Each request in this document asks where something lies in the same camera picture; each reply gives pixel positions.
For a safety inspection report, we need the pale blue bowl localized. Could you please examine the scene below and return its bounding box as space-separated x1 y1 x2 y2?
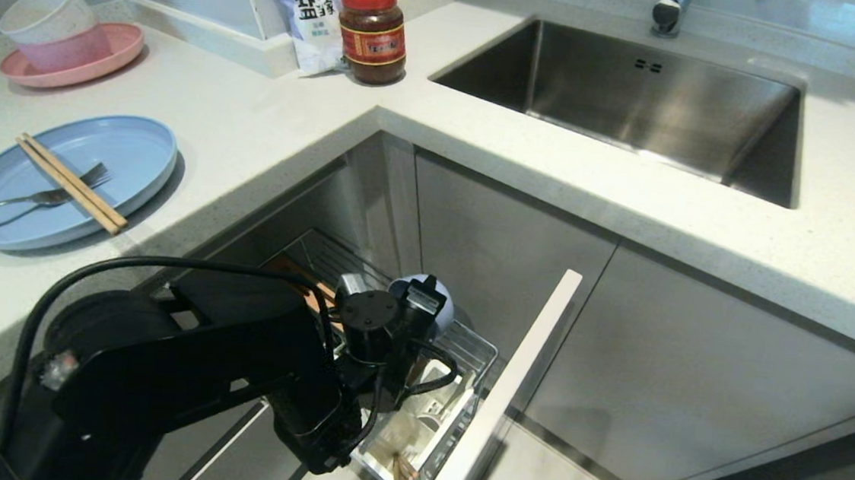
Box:
386 271 460 336

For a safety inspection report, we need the grey cabinet door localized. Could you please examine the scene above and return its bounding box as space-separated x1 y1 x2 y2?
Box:
393 148 627 442
520 236 855 480

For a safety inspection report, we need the brown wooden board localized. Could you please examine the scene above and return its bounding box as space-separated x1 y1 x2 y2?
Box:
268 253 341 317

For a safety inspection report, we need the white drawer front panel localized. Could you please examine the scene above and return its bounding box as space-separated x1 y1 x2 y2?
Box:
415 258 585 480

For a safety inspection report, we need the beige drip tray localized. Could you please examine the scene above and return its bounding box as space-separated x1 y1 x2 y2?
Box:
351 376 482 480

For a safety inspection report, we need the red-lidded sauce jar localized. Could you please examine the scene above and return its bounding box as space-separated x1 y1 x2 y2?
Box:
332 0 412 89

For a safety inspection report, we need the stainless steel sink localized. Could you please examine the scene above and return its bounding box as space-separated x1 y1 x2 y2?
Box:
421 10 809 211

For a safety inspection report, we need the white salt bag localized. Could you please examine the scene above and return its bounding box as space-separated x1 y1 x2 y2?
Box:
250 0 352 80

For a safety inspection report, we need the blue plate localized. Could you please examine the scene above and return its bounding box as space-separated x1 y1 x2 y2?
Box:
0 106 180 263

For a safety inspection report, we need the chrome faucet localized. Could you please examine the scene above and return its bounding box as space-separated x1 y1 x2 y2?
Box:
649 0 694 41

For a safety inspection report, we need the wooden chopstick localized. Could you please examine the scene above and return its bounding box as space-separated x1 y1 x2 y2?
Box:
15 132 135 230
10 136 128 237

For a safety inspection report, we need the pink plate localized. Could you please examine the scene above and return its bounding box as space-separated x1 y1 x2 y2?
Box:
0 13 146 97

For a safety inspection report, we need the metal fork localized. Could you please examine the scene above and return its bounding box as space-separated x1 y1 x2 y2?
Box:
0 154 113 240

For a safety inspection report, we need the translucent white cup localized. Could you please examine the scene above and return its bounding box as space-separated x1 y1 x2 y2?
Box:
0 0 100 78

